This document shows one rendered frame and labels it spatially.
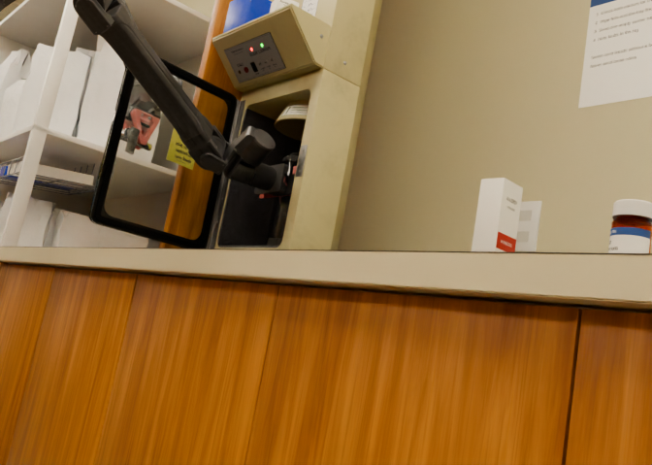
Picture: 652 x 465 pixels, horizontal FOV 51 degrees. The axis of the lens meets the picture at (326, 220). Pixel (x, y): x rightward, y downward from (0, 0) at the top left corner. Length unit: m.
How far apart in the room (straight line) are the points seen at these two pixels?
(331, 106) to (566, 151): 0.52
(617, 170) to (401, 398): 0.87
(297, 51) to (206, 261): 0.62
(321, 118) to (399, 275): 0.79
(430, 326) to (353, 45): 0.96
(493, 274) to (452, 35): 1.32
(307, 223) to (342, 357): 0.65
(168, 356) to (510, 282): 0.68
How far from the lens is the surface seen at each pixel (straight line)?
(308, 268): 0.87
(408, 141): 1.88
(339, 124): 1.53
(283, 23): 1.53
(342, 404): 0.83
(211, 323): 1.08
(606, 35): 1.64
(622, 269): 0.61
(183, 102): 1.44
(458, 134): 1.77
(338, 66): 1.55
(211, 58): 1.81
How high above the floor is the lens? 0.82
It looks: 11 degrees up
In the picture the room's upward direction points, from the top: 10 degrees clockwise
